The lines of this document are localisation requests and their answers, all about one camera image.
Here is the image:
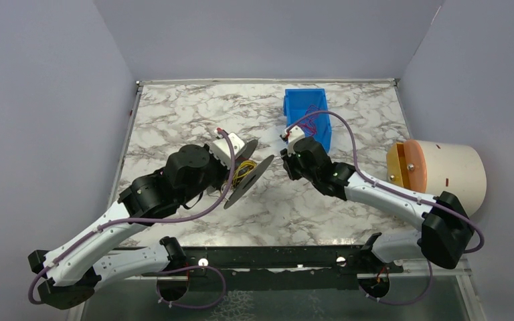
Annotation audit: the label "black round spool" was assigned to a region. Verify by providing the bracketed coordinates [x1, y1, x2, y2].
[224, 139, 274, 209]

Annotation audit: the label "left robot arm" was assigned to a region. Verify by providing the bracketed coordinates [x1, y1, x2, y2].
[28, 138, 245, 310]

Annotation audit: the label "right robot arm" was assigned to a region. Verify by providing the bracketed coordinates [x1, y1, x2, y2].
[280, 137, 476, 270]

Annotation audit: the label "blue plastic bin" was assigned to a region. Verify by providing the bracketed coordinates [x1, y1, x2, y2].
[283, 88, 332, 152]

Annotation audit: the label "white cylinder with orange lid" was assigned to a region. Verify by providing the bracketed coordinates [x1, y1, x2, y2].
[386, 139, 487, 216]

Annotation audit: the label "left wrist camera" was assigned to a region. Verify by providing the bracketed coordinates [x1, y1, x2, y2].
[209, 130, 246, 169]

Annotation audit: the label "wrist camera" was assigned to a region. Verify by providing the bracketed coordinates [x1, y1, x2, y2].
[209, 130, 246, 169]
[280, 126, 306, 155]

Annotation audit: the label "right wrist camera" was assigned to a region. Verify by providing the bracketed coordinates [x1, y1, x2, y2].
[280, 126, 306, 155]

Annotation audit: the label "yellow wire on spool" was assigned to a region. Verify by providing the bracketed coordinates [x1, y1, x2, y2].
[231, 159, 258, 189]

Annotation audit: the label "red wires in bin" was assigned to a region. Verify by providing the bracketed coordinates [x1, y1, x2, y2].
[301, 104, 325, 137]

